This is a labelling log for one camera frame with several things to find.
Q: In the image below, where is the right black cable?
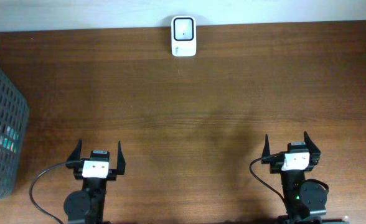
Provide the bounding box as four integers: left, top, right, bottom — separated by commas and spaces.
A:
249, 154, 291, 218

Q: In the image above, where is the grey plastic mesh basket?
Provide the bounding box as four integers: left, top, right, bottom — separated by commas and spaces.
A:
0, 69, 30, 200

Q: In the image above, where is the black cable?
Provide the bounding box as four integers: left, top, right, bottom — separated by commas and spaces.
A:
29, 160, 83, 224
249, 154, 291, 218

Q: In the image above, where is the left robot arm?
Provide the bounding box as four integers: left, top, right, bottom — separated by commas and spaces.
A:
63, 140, 126, 224

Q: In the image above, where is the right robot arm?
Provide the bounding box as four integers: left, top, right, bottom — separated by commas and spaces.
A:
261, 132, 329, 223

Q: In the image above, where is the white barcode scanner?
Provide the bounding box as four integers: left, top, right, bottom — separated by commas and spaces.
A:
171, 16, 197, 57

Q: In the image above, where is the left black cable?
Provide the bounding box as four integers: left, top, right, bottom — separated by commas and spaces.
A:
29, 160, 83, 224

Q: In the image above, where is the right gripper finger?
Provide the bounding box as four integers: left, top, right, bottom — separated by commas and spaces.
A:
261, 134, 271, 164
304, 131, 321, 165

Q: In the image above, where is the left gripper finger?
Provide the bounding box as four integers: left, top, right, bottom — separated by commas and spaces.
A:
116, 141, 126, 175
65, 139, 82, 169

